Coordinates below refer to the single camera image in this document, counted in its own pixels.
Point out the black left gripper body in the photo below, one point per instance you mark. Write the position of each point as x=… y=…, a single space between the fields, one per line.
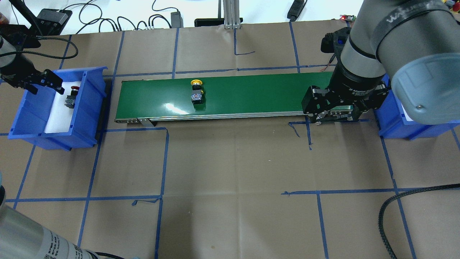
x=17 y=70

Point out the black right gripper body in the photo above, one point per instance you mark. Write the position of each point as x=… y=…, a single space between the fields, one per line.
x=354 y=86

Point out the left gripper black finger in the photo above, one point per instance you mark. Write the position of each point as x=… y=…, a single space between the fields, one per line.
x=31 y=88
x=49 y=79

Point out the yellow mushroom push button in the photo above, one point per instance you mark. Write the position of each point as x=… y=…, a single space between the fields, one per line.
x=197 y=94

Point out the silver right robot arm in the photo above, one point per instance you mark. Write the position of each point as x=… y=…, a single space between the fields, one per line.
x=406 y=46

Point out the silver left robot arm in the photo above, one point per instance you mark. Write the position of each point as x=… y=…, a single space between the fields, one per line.
x=8 y=49

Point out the red mushroom push button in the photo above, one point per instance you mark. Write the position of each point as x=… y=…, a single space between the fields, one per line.
x=71 y=98

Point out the blue plastic bin left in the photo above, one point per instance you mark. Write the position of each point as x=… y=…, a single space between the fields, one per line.
x=34 y=111

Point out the blue plastic bin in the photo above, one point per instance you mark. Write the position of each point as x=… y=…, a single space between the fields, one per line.
x=394 y=123
x=34 y=111

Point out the white foam pad left bin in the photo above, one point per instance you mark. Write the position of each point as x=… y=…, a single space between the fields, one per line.
x=60 y=116

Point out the blue plastic bin right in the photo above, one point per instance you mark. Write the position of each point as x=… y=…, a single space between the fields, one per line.
x=394 y=123

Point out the green conveyor belt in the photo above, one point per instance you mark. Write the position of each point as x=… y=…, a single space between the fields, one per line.
x=224 y=97

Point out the black power adapter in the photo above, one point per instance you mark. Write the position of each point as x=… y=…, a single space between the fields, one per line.
x=176 y=20

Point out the aluminium frame post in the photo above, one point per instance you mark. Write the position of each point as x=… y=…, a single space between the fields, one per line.
x=231 y=14

